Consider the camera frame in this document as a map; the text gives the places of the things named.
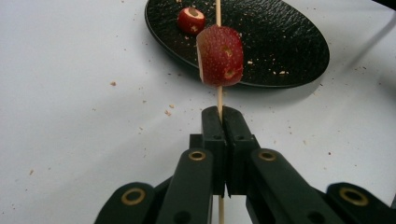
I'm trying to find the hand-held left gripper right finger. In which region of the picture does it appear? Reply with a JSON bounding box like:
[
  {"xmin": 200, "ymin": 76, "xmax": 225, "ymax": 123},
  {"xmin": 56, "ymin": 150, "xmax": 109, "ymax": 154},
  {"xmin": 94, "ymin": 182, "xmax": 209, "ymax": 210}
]
[{"xmin": 222, "ymin": 105, "xmax": 262, "ymax": 199}]

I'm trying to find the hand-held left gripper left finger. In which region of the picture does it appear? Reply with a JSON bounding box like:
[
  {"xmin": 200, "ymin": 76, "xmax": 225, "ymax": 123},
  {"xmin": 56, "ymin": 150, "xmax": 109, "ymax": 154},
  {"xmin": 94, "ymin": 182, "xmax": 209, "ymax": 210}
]
[{"xmin": 190, "ymin": 105, "xmax": 229, "ymax": 197}]

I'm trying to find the white table cover board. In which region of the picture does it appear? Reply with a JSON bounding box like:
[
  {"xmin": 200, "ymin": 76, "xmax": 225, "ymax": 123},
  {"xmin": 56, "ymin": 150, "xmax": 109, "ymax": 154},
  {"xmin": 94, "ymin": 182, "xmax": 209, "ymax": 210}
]
[{"xmin": 0, "ymin": 0, "xmax": 396, "ymax": 224}]

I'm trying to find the round black plate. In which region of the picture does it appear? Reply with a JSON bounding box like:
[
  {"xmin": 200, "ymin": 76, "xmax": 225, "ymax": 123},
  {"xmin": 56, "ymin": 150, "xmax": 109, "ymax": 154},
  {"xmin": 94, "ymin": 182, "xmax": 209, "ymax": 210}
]
[{"xmin": 144, "ymin": 0, "xmax": 331, "ymax": 90}]

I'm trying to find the red hawthorn fruit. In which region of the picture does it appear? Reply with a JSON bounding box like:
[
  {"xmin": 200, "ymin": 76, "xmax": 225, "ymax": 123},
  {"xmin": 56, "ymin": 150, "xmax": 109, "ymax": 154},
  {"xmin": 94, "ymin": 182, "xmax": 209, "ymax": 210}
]
[
  {"xmin": 195, "ymin": 24, "xmax": 245, "ymax": 89},
  {"xmin": 177, "ymin": 7, "xmax": 206, "ymax": 35}
]

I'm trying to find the thin wooden skewer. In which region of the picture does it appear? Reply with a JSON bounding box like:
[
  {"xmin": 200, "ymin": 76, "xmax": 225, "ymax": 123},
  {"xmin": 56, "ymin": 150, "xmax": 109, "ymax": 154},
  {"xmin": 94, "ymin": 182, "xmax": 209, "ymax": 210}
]
[{"xmin": 214, "ymin": 0, "xmax": 226, "ymax": 224}]

